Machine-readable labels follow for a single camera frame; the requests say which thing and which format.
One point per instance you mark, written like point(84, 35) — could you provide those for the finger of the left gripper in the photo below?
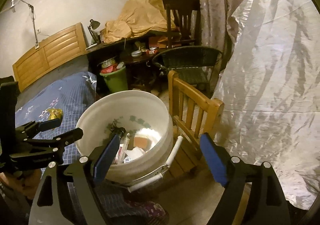
point(31, 129)
point(59, 142)

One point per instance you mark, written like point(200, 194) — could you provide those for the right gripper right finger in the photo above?
point(266, 204)

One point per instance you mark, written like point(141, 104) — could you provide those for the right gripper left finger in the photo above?
point(66, 193)

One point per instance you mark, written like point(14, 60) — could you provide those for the beige sponge block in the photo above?
point(142, 142)

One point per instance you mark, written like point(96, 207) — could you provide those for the white knotted plastic bag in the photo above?
point(153, 135)

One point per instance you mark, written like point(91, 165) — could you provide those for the green trash bin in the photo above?
point(115, 78)

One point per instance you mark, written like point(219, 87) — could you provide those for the gold foil snack bag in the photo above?
point(54, 114)

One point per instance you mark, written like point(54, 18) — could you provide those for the white plastic bucket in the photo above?
point(131, 110)

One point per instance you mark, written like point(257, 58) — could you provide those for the wooden headboard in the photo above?
point(52, 52)

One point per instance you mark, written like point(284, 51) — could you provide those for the large silver white cover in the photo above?
point(270, 88)

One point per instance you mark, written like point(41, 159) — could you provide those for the light wooden chair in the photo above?
point(193, 114)

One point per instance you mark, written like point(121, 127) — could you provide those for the dark bedside desk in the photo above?
point(141, 74)

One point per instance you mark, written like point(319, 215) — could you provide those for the black desk lamp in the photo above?
point(93, 25)

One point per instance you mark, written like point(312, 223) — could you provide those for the black wicker chair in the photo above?
point(194, 64)

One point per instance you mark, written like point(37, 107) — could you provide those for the orange cloth cover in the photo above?
point(137, 18)

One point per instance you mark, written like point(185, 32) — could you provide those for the dark wooden chair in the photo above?
point(183, 22)

